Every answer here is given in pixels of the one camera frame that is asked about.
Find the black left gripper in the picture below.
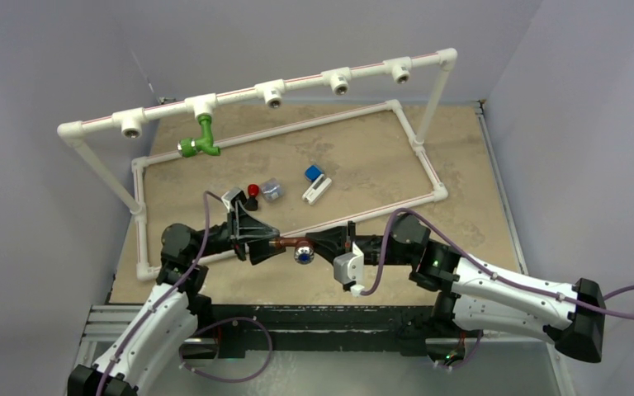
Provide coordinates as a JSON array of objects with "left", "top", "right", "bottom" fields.
[{"left": 190, "top": 201, "right": 284, "bottom": 263}]

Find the white PVC pipe frame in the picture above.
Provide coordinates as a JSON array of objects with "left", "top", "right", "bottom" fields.
[{"left": 57, "top": 48, "right": 458, "bottom": 281}]

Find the aluminium frame rail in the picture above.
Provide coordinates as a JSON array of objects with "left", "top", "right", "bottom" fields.
[{"left": 65, "top": 304, "right": 220, "bottom": 396}]

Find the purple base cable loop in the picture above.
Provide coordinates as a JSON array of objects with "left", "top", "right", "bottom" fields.
[{"left": 177, "top": 317, "right": 272, "bottom": 384}]

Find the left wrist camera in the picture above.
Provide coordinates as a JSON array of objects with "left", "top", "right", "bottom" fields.
[{"left": 221, "top": 186, "right": 247, "bottom": 212}]

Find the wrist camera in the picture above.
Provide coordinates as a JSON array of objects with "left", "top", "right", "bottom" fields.
[
  {"left": 221, "top": 186, "right": 247, "bottom": 212},
  {"left": 333, "top": 243, "right": 365, "bottom": 297}
]

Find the red and black faucet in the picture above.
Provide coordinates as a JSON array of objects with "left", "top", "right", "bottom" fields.
[{"left": 244, "top": 184, "right": 260, "bottom": 211}]

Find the blue and white faucet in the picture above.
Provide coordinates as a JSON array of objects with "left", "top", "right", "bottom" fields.
[{"left": 302, "top": 165, "right": 333, "bottom": 205}]

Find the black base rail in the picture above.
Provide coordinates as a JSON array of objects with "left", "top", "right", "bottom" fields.
[{"left": 161, "top": 304, "right": 485, "bottom": 360}]

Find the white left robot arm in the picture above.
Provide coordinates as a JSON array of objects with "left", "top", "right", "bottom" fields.
[{"left": 67, "top": 199, "right": 280, "bottom": 395}]

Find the brown copper faucet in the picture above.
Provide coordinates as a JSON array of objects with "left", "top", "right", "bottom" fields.
[{"left": 270, "top": 237, "right": 315, "bottom": 265}]

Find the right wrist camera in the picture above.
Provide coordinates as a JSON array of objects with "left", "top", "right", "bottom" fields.
[{"left": 333, "top": 243, "right": 365, "bottom": 297}]

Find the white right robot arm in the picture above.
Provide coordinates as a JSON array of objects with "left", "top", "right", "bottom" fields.
[{"left": 305, "top": 208, "right": 606, "bottom": 363}]

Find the green faucet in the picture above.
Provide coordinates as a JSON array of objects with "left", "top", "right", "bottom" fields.
[{"left": 177, "top": 114, "right": 221, "bottom": 158}]

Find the clear grey faucet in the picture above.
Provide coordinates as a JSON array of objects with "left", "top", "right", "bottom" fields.
[{"left": 259, "top": 177, "right": 285, "bottom": 203}]

